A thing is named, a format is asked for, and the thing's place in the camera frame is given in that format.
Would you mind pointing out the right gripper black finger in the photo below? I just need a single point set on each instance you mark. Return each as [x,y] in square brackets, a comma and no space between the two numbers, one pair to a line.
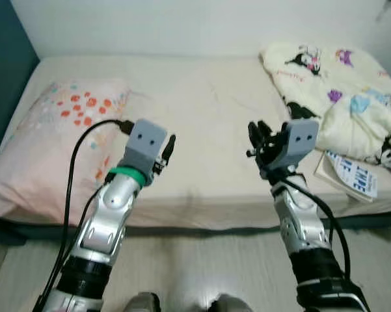
[267,132]
[254,136]

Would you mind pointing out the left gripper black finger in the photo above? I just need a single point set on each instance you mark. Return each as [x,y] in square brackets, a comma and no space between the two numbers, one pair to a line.
[169,148]

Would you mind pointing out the cream cartoon print blanket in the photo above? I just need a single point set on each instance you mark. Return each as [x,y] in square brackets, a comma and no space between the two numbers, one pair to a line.
[338,110]

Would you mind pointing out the white book blue letters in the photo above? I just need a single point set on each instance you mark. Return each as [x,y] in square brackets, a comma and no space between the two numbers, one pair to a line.
[354,182]

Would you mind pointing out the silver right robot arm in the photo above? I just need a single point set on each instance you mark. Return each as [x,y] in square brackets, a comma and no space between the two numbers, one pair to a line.
[299,221]

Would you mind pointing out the cream bed mattress sheet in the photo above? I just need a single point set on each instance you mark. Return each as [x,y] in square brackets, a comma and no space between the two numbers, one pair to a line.
[208,130]

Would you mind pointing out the pink dotted pillow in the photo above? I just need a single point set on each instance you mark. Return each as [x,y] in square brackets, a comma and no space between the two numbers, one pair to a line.
[39,162]

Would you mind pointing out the robot left leg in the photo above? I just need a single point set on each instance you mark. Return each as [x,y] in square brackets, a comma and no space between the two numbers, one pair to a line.
[143,303]

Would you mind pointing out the robot leg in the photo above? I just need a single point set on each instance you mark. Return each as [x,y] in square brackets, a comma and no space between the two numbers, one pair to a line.
[143,303]
[231,304]

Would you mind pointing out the robot right leg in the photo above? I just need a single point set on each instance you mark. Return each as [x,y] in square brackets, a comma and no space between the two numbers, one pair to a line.
[231,304]

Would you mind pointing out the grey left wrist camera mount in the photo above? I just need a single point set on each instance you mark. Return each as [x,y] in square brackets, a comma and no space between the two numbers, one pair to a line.
[143,146]

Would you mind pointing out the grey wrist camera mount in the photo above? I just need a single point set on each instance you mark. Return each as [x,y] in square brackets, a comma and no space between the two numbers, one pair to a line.
[299,143]
[143,146]

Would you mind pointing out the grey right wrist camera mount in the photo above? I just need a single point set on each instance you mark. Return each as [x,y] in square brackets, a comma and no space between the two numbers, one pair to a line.
[299,143]

